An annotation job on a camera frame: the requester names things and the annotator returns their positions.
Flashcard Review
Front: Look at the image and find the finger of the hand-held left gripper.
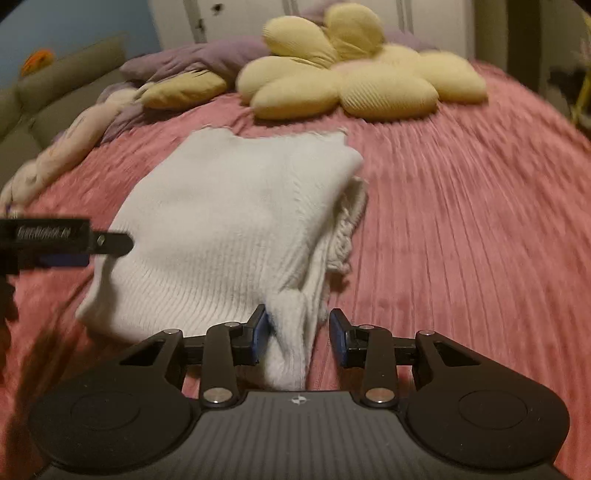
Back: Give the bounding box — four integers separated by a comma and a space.
90, 231, 135, 258

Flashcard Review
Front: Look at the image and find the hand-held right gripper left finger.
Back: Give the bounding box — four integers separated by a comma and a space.
120, 304, 271, 410

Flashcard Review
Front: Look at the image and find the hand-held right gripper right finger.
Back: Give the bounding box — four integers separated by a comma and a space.
328, 308, 477, 410

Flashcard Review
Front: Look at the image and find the white knit sweater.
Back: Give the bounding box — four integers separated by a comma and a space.
75, 126, 371, 391

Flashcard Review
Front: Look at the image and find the long cream plush toy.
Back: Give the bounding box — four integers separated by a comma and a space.
0, 84, 149, 207

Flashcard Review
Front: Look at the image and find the pink ribbed blanket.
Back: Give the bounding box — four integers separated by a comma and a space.
0, 59, 591, 417

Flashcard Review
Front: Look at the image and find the small yellow ribbed cushion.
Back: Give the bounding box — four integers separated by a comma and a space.
140, 71, 229, 111

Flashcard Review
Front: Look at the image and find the small orange toy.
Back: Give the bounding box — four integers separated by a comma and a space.
20, 47, 57, 78

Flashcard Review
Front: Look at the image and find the purple duvet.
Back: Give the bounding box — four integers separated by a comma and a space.
98, 29, 440, 145

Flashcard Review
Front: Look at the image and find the yellow flower pillow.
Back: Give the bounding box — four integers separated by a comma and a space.
235, 2, 490, 123

